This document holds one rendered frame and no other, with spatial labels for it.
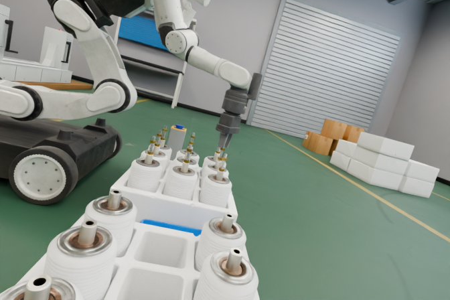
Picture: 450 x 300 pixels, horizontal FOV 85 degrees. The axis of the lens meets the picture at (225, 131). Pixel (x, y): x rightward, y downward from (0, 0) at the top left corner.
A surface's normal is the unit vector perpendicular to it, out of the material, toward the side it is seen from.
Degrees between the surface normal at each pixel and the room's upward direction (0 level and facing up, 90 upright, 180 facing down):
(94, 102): 90
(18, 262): 0
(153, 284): 90
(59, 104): 90
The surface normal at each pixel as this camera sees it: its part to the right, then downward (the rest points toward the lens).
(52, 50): 0.16, -0.04
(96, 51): 0.16, 0.56
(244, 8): 0.11, 0.17
